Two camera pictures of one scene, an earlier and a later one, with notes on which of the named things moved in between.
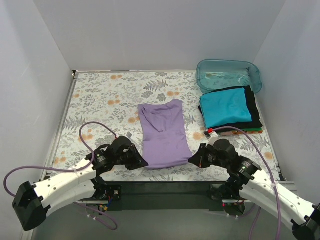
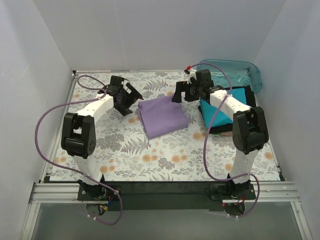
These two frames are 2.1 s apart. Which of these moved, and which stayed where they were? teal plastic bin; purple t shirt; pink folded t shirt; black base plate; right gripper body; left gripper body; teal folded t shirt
Moved: left gripper body; right gripper body; purple t shirt
Stayed: teal folded t shirt; black base plate; teal plastic bin; pink folded t shirt
